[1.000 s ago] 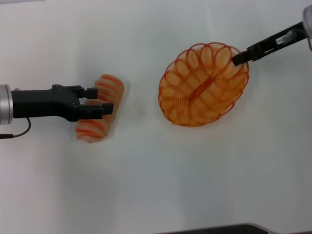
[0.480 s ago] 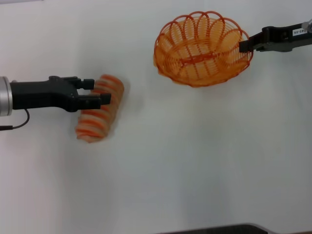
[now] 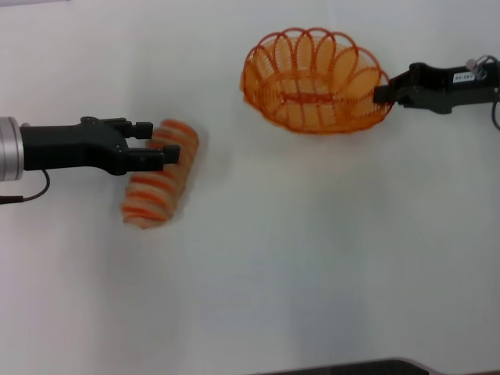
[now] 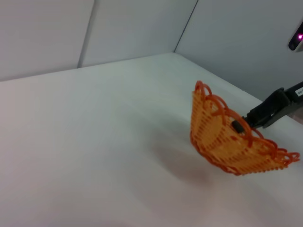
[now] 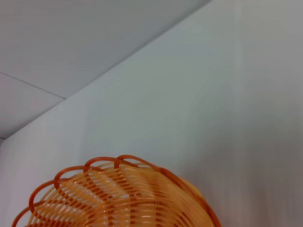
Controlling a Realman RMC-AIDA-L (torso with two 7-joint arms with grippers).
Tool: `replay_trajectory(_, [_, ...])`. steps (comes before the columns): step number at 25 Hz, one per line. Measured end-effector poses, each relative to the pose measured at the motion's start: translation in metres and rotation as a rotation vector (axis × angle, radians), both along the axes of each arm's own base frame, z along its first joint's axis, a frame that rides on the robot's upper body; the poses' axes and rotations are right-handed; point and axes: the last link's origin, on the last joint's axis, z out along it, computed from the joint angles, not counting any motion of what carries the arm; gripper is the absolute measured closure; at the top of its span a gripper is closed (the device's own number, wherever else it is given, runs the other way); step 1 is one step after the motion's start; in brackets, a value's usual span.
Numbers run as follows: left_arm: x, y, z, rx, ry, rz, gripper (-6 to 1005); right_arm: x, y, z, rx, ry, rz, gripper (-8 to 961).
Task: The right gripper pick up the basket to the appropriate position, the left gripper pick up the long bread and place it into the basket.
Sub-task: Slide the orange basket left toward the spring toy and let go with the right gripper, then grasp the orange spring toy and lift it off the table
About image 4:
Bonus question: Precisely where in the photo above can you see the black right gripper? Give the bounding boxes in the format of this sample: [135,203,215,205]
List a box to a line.
[230,81,303,134]

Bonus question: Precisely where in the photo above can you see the orange woven plastic basket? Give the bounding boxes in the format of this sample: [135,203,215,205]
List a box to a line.
[190,80,301,176]

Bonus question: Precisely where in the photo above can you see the white camera with pink light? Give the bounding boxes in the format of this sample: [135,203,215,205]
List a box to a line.
[288,20,303,52]

